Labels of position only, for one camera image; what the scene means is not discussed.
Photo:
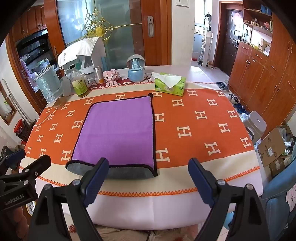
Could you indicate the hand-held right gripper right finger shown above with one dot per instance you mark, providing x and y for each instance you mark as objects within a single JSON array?
[{"x": 200, "y": 184}]

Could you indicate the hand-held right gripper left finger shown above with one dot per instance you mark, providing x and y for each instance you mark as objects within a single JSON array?
[{"x": 97, "y": 183}]

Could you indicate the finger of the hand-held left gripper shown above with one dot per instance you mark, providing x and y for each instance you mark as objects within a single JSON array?
[
  {"x": 14, "y": 158},
  {"x": 37, "y": 167}
]

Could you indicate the purple towel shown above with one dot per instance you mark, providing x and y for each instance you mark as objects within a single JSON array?
[{"x": 120, "y": 129}]

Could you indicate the person's left hand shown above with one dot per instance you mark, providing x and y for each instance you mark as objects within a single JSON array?
[{"x": 13, "y": 222}]

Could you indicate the white tablecloth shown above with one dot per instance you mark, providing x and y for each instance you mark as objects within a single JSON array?
[{"x": 150, "y": 213}]

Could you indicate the orange printed blanket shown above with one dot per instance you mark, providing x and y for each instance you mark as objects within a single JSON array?
[{"x": 196, "y": 120}]

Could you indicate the blue chair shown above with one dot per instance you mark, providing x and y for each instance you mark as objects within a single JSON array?
[{"x": 276, "y": 199}]

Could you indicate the silver glitter bucket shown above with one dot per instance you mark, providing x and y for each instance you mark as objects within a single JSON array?
[{"x": 49, "y": 85}]

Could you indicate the small cardboard box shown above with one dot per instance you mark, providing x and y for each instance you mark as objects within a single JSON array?
[{"x": 278, "y": 165}]

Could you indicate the open cardboard box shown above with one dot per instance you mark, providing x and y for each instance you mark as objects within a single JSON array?
[{"x": 271, "y": 143}]

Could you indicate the grey plastic stool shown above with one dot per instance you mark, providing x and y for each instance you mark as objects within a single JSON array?
[{"x": 255, "y": 122}]

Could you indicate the row of shoes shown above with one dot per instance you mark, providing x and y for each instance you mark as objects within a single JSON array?
[{"x": 238, "y": 106}]

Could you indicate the glass bottle with yellow liquid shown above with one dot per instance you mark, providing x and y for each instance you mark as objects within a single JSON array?
[{"x": 79, "y": 87}]

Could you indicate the pair of grey slippers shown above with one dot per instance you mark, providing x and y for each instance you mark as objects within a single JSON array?
[{"x": 222, "y": 86}]

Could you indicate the green tissue box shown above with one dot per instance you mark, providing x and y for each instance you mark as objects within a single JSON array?
[{"x": 170, "y": 86}]

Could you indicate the red printed mat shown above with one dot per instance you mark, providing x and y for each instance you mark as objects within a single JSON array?
[{"x": 129, "y": 83}]

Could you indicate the pink block toy figure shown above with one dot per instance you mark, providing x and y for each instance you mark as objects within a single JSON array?
[{"x": 111, "y": 75}]

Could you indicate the white plastic rack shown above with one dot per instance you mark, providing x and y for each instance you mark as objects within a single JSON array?
[{"x": 87, "y": 66}]

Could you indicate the blue snow globe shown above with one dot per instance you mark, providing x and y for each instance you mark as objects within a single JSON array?
[{"x": 136, "y": 74}]

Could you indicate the white cloth cover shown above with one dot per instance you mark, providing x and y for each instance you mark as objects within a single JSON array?
[{"x": 81, "y": 49}]

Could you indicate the white shoe rack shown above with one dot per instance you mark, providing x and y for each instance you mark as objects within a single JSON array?
[{"x": 206, "y": 48}]

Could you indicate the dark entrance door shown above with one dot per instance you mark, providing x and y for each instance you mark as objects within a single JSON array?
[{"x": 231, "y": 44}]

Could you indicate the glass sliding door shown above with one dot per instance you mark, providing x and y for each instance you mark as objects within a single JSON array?
[{"x": 115, "y": 39}]

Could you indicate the wooden wall cabinet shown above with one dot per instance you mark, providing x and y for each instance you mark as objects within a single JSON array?
[{"x": 266, "y": 71}]

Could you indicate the white wall switch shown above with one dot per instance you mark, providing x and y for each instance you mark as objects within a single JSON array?
[{"x": 182, "y": 2}]

